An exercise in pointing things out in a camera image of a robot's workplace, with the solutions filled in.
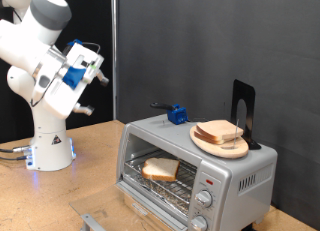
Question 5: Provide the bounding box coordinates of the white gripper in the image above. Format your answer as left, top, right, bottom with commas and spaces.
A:
44, 45, 110, 120

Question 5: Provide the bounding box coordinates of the white bread slice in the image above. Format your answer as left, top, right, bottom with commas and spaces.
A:
193, 130, 231, 146
195, 119, 244, 142
141, 157, 181, 183

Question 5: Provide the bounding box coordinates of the silver oven knob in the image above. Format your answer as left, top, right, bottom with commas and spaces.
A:
190, 215, 209, 231
195, 189, 214, 209

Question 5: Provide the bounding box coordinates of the silver toaster oven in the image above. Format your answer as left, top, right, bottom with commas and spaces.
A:
114, 111, 278, 231

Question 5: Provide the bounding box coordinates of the black curtain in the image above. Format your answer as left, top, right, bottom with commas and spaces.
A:
0, 0, 116, 144

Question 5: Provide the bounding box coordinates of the vertical metal pole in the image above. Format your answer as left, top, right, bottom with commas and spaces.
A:
111, 0, 119, 121

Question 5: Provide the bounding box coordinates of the dark grey partition panel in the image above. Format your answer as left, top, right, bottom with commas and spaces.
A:
114, 0, 320, 230

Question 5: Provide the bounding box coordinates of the foil lined crumb tray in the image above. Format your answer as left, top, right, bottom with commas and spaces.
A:
131, 174, 191, 216

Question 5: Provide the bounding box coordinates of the round wooden board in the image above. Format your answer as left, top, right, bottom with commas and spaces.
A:
189, 124, 250, 160

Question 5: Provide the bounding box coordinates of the black metal bookend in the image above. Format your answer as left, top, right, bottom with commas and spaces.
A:
230, 79, 263, 151

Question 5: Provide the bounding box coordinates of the thin metal pin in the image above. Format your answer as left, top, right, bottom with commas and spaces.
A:
233, 118, 241, 149

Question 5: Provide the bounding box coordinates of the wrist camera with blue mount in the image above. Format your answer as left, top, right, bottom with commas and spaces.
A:
62, 52, 105, 91

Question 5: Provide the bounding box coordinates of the blue cable clip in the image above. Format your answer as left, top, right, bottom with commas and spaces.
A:
67, 38, 83, 48

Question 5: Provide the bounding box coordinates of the black base cable with connector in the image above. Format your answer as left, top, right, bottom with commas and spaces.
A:
0, 144, 33, 154
0, 154, 29, 162

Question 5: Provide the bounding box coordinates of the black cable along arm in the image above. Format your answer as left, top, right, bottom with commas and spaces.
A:
11, 7, 101, 108

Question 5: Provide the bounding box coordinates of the wire oven rack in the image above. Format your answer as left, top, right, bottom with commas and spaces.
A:
124, 150, 198, 207

